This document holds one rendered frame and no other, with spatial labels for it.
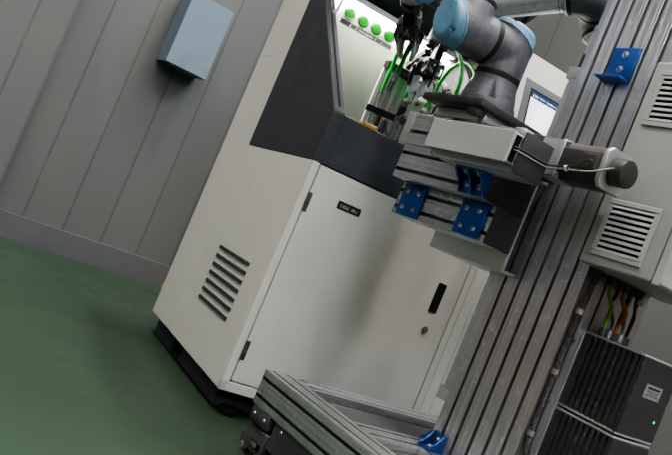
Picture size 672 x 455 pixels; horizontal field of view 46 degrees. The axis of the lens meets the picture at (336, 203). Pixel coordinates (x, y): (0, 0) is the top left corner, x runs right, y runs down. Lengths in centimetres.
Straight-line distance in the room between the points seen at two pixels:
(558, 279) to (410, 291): 80
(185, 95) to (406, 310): 207
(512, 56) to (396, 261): 81
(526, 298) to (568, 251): 15
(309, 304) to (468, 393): 66
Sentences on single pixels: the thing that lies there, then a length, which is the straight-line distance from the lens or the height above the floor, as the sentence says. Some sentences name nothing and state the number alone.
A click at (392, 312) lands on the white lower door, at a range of 255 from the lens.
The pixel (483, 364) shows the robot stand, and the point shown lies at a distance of 195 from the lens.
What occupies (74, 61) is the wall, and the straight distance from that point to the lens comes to 404.
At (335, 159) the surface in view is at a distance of 236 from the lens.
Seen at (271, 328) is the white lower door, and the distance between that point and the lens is 238.
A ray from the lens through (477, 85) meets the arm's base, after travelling 200.
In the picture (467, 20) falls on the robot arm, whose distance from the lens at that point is 195.
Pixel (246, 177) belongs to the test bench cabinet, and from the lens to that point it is 276.
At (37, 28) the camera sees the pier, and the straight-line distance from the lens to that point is 388.
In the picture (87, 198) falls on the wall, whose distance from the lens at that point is 413.
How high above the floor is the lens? 61
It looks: 2 degrees up
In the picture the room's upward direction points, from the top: 23 degrees clockwise
